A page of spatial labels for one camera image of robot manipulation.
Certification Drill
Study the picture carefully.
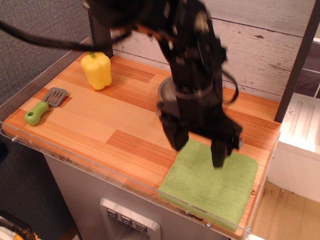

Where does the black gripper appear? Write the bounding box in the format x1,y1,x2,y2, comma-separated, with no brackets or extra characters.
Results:
160,84,243,168

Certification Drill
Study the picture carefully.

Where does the green cloth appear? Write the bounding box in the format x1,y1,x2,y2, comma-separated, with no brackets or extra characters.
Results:
159,139,259,231

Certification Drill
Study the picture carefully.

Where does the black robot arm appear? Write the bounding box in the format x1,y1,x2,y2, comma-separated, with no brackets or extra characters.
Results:
84,0,243,167

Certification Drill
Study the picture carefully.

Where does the grey cabinet with dispenser panel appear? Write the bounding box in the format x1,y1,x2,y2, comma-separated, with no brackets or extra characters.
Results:
45,155,228,240

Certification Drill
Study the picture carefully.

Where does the yellow toy bell pepper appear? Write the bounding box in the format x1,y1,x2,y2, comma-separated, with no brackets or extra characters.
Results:
80,51,112,91

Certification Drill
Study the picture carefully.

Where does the clear acrylic table guard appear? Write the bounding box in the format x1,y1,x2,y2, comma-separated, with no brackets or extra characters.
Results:
2,113,281,240

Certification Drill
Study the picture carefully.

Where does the steel bowl with handles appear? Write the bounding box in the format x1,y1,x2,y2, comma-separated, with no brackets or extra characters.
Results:
157,76,180,119

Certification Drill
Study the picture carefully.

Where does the dark right frame post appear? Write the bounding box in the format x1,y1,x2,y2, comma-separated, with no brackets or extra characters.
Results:
274,0,320,123

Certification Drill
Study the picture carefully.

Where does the dark frame post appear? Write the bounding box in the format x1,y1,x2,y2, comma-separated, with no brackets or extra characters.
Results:
274,0,320,123
87,10,114,58

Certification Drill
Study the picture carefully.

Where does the dark left frame post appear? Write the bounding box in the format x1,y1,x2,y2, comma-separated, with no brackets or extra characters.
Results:
87,10,114,58

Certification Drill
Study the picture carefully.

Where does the green handled grey spatula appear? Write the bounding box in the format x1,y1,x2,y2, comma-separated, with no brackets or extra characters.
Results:
24,87,67,126

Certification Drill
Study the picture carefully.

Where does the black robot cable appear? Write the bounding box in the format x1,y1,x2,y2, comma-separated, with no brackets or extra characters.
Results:
0,19,240,105

